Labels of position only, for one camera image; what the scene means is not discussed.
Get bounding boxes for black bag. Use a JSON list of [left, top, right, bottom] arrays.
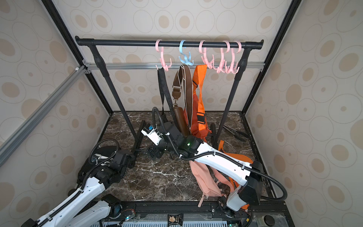
[[157, 68, 180, 129]]

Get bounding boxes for red-orange waist bag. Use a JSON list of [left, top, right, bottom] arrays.
[[184, 65, 211, 142]]

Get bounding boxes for brown leather bag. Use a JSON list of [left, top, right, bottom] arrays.
[[172, 65, 193, 136]]

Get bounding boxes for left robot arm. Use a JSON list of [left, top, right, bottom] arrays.
[[23, 143, 138, 227]]

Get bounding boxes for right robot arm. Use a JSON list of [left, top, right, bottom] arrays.
[[142, 107, 288, 211]]

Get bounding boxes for pink bag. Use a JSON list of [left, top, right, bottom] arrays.
[[189, 161, 234, 208]]

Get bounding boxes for bright orange bag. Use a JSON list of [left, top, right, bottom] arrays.
[[218, 140, 252, 211]]

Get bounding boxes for leftmost pink hook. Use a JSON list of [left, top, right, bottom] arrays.
[[155, 39, 172, 72]]

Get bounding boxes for pink hook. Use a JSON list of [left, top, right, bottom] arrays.
[[215, 40, 231, 73], [199, 40, 215, 69], [225, 41, 242, 74], [155, 39, 172, 72]]

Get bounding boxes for light blue hook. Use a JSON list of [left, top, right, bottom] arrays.
[[179, 40, 194, 66]]

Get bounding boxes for middle pink hook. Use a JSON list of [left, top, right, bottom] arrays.
[[199, 40, 215, 69]]

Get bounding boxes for rightmost pink hook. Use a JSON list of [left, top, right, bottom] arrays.
[[225, 41, 242, 74]]

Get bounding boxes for small snack packet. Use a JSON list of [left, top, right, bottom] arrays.
[[167, 213, 184, 227]]

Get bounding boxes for black tongs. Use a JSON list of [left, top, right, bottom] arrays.
[[223, 124, 249, 142]]

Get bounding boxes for black clothes rack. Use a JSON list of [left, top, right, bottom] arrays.
[[75, 36, 266, 148]]

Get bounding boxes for black round cap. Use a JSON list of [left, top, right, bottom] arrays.
[[262, 215, 276, 227]]

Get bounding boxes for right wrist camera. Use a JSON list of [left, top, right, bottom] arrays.
[[141, 126, 163, 145]]

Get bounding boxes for black base frame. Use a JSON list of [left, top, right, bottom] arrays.
[[89, 201, 294, 227]]

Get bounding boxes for aluminium rail left wall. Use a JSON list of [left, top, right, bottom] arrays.
[[1, 66, 87, 166]]

